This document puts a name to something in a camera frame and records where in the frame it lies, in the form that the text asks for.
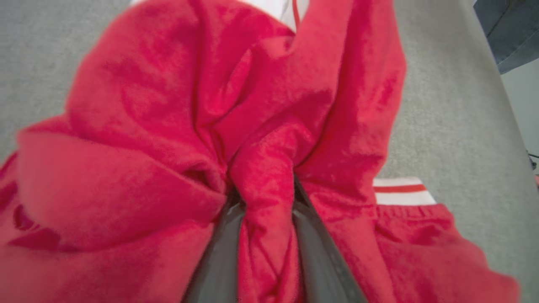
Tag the dark blue-grey fabric item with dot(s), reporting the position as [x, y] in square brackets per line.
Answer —
[513, 33]

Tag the grey fabric sofa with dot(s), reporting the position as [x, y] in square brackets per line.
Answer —
[454, 126]

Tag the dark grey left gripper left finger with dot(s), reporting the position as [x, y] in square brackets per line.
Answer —
[219, 261]

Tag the red garment with white striped cuffs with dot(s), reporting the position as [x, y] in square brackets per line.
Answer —
[147, 126]

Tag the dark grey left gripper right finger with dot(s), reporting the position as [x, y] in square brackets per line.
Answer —
[324, 269]

